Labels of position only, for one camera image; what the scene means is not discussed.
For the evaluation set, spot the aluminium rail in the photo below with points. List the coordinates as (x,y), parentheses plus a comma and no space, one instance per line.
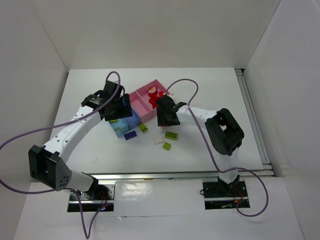
(267,166)
(157,176)

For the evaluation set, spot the green lego near blue box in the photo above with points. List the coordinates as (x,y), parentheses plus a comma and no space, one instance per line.
(142,128)

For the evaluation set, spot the right side aluminium rail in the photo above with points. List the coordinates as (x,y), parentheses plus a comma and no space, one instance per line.
(267,166)

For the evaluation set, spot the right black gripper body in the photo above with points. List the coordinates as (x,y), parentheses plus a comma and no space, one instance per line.
(166,119)

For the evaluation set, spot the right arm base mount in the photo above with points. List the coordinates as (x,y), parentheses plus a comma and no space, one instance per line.
(217,199)

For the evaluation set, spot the purple 2x4 lego brick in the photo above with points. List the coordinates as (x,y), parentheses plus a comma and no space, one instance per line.
(130,135)

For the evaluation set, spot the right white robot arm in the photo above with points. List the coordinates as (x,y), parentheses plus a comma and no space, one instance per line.
(224,132)

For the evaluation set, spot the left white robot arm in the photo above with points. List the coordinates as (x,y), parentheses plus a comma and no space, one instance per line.
(48,163)

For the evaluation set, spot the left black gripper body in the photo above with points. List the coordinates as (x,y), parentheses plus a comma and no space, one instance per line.
(121,110)

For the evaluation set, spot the front aluminium rail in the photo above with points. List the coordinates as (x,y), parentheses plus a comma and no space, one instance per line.
(157,176)

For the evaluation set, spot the red curved decorated lego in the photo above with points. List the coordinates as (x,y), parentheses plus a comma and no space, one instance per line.
(153,91)

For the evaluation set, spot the light blue container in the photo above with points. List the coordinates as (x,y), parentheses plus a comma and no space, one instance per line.
(119,126)

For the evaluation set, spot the green 2x4 lego brick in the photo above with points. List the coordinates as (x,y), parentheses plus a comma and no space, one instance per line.
(171,135)

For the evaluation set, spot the large pink container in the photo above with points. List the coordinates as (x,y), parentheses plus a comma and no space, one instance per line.
(147,96)

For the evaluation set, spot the dark blue container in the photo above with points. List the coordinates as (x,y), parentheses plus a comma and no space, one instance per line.
(133,121)

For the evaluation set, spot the narrow pink container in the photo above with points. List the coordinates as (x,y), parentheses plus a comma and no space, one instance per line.
(140,107)

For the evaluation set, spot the white lego brick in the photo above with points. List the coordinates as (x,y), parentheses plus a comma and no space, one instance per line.
(158,140)

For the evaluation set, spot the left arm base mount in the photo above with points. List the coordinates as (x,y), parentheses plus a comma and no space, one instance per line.
(104,200)

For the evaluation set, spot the red curved lego brick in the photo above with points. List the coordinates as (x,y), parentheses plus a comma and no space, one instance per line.
(153,99)

